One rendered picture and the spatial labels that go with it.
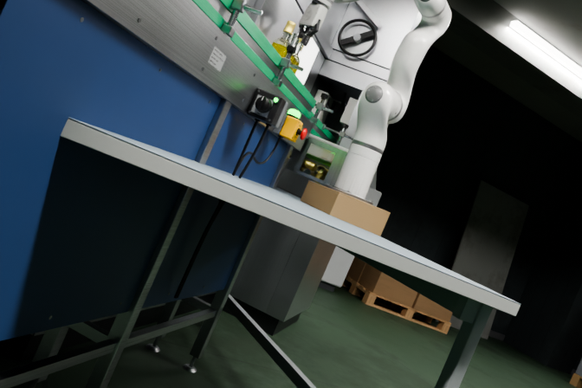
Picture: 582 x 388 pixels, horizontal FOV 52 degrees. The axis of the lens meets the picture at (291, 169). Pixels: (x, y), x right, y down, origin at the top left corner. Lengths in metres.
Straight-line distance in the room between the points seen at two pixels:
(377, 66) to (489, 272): 4.82
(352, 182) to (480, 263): 5.55
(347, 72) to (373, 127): 1.20
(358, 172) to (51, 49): 1.38
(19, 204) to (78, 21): 0.31
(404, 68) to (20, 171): 1.51
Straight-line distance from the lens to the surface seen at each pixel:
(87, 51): 1.04
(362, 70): 3.31
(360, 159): 2.14
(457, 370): 1.66
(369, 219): 2.11
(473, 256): 7.50
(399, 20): 3.38
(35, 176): 1.06
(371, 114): 2.13
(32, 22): 0.93
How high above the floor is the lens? 0.80
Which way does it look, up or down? 1 degrees up
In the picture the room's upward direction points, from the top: 24 degrees clockwise
